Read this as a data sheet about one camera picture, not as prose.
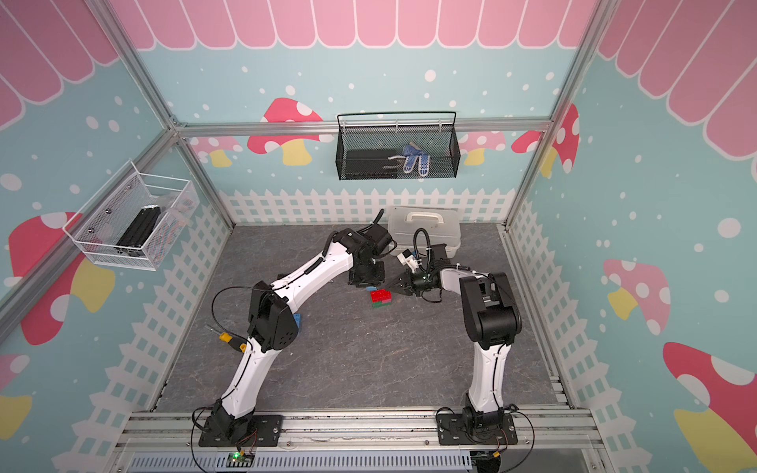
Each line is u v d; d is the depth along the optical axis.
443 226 1.05
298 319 0.59
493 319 0.54
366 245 0.67
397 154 0.90
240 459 0.73
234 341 0.87
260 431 0.74
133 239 0.67
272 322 0.56
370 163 0.94
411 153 0.89
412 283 0.86
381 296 0.94
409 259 0.92
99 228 0.67
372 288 0.89
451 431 0.74
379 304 0.96
